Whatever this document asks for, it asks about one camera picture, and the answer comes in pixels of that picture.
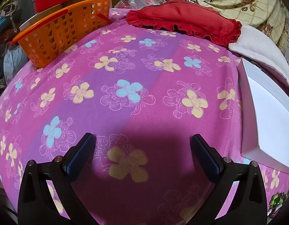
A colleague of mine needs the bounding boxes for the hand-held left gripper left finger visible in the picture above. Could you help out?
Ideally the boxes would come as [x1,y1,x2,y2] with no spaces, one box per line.
[17,133,97,225]

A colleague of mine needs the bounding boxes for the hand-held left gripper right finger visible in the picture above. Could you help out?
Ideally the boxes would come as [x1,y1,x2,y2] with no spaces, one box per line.
[190,133,268,225]

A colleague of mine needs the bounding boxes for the white cardboard box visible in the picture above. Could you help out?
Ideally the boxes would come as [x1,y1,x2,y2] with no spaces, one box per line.
[237,58,289,176]

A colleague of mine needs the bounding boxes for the green bead bracelet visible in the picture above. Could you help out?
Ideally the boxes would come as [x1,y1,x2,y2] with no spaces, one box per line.
[267,191,289,219]

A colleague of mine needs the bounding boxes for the pink floral bedsheet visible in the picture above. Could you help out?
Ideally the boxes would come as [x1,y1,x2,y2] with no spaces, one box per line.
[0,7,289,225]

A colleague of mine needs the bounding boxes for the orange plastic basket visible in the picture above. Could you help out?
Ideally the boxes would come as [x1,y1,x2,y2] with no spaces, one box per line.
[9,0,115,68]

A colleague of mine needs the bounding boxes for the white pillow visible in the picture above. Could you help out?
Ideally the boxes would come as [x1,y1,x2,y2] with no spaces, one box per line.
[229,25,289,94]

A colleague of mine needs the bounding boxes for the pile of clothes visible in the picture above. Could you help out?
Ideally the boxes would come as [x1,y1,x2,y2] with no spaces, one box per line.
[0,0,30,89]

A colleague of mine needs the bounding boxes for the red ruffled pillow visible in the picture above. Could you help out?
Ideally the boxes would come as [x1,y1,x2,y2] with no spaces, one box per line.
[126,0,243,47]

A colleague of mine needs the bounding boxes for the cream floral quilt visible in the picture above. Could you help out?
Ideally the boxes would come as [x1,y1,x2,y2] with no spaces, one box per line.
[163,0,289,55]

